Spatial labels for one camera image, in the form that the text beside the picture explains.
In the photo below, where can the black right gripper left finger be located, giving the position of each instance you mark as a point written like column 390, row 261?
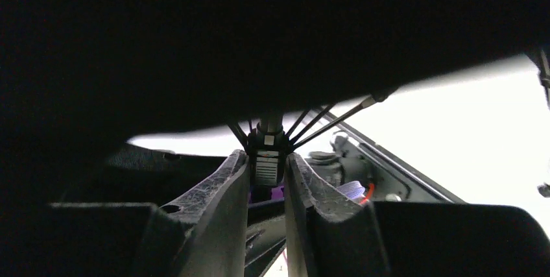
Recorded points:
column 199, row 233

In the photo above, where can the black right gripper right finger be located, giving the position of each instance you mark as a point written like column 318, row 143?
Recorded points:
column 331, row 235

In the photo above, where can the lavender folding umbrella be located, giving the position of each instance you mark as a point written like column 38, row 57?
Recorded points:
column 79, row 77

